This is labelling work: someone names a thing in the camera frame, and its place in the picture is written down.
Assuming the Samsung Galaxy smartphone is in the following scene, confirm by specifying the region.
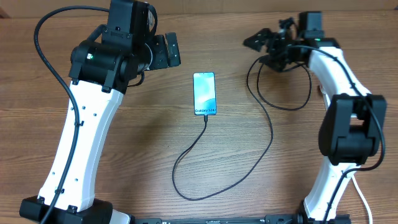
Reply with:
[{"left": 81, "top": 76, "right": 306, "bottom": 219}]
[{"left": 193, "top": 72, "right": 217, "bottom": 116}]

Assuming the black USB charging cable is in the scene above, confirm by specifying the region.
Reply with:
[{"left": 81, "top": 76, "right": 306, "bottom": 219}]
[{"left": 171, "top": 55, "right": 313, "bottom": 202}]

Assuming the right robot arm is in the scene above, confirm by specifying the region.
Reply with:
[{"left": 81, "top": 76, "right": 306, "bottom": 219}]
[{"left": 243, "top": 11, "right": 387, "bottom": 223}]

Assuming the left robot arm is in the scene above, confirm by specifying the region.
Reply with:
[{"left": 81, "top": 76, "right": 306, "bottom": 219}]
[{"left": 19, "top": 1, "right": 181, "bottom": 223}]

